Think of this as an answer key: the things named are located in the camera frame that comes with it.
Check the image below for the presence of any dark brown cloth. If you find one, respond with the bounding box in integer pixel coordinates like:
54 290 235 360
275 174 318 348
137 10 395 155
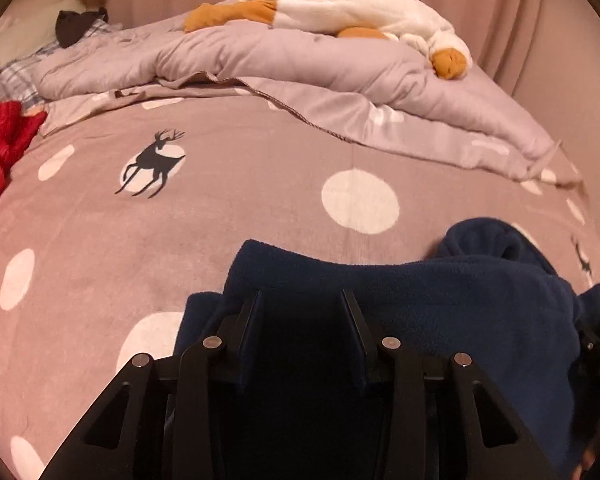
55 7 108 48

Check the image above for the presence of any beige pillow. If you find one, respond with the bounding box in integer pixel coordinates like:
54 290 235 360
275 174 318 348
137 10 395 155
0 0 81 61

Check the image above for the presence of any lilac duvet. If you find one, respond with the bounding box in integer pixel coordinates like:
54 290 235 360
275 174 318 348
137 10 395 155
30 7 581 183

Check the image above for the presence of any white goose plush toy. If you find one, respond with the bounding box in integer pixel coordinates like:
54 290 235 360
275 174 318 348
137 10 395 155
184 0 473 81

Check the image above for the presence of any navy fleece jacket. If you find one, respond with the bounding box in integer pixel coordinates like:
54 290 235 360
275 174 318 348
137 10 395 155
172 217 600 480

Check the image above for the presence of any red down jacket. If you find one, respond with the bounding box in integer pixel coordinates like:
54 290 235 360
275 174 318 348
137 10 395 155
0 101 48 228

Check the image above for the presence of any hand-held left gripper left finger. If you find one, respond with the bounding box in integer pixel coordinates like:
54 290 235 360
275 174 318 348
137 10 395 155
39 289 266 480

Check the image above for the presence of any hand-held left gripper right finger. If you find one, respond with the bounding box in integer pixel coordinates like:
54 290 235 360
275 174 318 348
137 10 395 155
336 287 561 480

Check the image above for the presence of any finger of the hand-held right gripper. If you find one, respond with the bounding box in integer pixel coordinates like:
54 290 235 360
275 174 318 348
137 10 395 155
576 284 600 331

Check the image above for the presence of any plaid cloth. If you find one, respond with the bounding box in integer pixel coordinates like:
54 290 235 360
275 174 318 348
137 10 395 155
0 17 108 111

